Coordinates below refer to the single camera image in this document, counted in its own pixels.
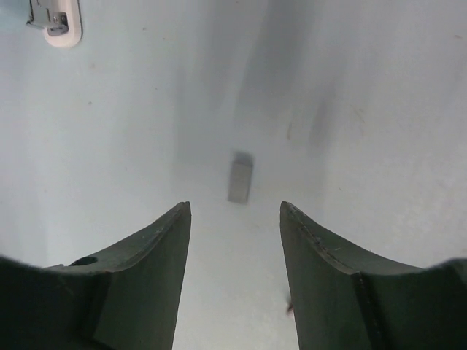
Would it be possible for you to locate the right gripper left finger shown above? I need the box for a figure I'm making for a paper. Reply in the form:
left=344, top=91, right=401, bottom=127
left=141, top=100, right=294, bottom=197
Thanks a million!
left=1, top=202, right=191, bottom=349

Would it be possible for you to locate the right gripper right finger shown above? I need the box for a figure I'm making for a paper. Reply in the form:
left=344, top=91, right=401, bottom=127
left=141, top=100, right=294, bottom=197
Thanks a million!
left=280, top=202, right=466, bottom=349

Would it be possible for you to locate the beige deli stapler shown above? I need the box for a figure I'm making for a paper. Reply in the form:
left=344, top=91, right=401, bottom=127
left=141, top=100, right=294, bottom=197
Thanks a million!
left=26, top=0, right=82, bottom=48

